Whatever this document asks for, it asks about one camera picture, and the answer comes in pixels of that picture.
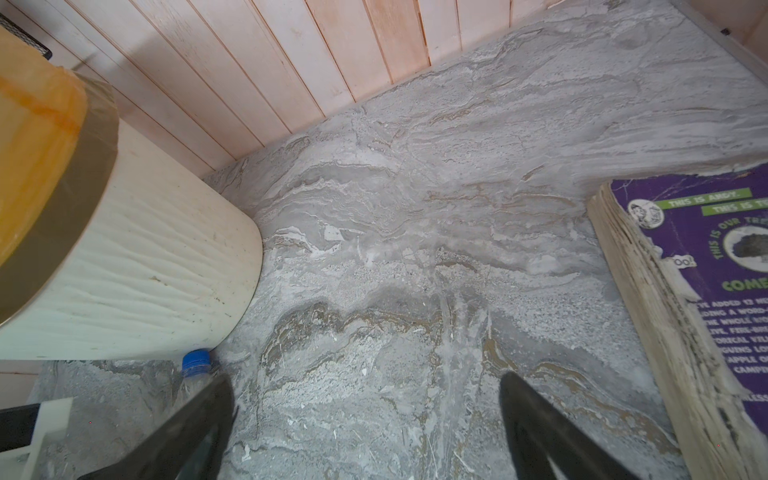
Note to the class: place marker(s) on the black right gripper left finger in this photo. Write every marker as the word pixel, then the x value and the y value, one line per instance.
pixel 190 445

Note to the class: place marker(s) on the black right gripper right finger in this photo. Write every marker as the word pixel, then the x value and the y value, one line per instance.
pixel 540 438

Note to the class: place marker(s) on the cream waste bin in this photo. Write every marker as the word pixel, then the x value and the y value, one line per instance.
pixel 165 266

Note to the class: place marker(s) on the crushed bottle blue label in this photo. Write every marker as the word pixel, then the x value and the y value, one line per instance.
pixel 198 370

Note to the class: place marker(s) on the purple paperback book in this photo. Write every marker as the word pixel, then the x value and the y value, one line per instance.
pixel 688 253

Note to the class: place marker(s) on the black wire mesh basket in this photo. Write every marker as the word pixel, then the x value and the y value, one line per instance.
pixel 25 37

